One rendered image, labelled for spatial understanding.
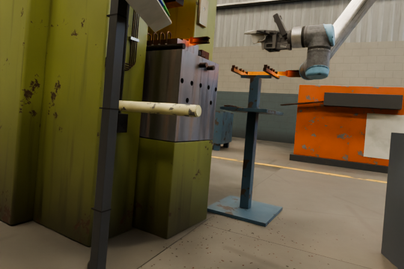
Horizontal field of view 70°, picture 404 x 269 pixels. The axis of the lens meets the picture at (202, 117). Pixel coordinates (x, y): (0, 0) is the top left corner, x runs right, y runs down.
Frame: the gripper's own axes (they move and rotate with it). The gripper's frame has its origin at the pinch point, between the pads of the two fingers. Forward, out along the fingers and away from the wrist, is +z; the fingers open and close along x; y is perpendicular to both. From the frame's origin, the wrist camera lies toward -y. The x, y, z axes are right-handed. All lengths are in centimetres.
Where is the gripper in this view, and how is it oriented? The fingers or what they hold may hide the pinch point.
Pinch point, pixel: (249, 36)
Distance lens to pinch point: 143.0
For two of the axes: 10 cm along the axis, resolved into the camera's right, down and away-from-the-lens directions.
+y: -0.8, 10.0, 0.1
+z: -8.5, -0.7, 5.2
